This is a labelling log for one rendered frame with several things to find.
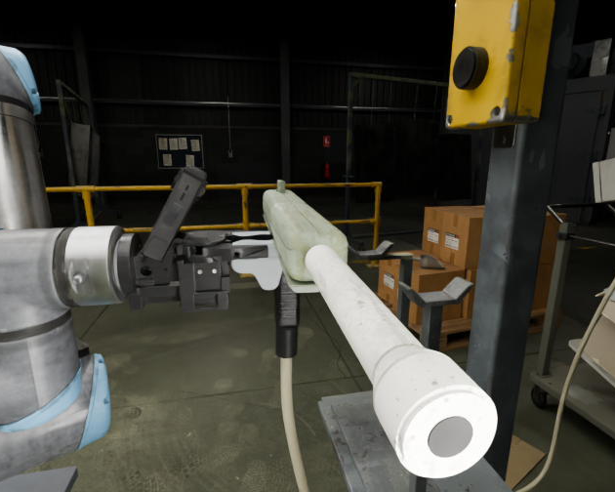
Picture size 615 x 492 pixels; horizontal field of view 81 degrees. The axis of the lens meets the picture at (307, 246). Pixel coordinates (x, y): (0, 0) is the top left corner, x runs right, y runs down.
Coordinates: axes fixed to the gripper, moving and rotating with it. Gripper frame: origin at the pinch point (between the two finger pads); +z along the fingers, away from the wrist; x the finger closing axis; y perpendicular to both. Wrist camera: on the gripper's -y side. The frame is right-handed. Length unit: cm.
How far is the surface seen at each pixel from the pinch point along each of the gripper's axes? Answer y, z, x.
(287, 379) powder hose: 19.7, -1.1, 0.1
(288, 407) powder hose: 24.4, -1.0, -0.1
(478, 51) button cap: -22.8, 22.5, 0.8
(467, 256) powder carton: 56, 149, -168
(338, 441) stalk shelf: 35.9, 8.0, -4.6
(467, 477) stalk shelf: 35.7, 24.6, 6.1
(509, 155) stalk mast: -10.5, 29.4, 0.0
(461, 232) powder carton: 41, 148, -175
